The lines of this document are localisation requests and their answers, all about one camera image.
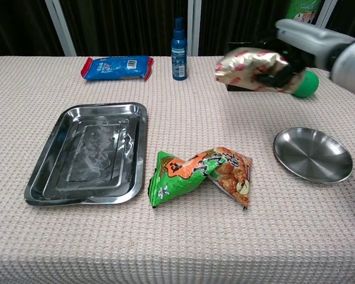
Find green ball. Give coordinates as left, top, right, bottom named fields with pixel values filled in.
left=291, top=70, right=320, bottom=99

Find white partition post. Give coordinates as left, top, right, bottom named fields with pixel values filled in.
left=315, top=0, right=338, bottom=29
left=44, top=0, right=78, bottom=57
left=186, top=0, right=202, bottom=57

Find round steel plate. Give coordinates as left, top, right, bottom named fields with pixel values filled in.
left=273, top=127, right=354, bottom=184

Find brown snack packet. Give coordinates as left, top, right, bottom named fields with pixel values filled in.
left=214, top=46, right=307, bottom=95

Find green chip bag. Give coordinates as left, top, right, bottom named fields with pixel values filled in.
left=148, top=146, right=254, bottom=210

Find pink woven tablecloth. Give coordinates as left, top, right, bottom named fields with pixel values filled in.
left=0, top=55, right=355, bottom=284

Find blue snack package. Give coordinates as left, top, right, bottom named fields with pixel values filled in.
left=80, top=55, right=154, bottom=82

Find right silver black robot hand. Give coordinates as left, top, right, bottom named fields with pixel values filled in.
left=253, top=18, right=355, bottom=89

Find rectangular steel tray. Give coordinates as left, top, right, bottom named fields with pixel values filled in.
left=24, top=102, right=149, bottom=207

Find blue spray bottle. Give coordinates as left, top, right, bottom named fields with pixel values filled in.
left=170, top=17, right=188, bottom=80

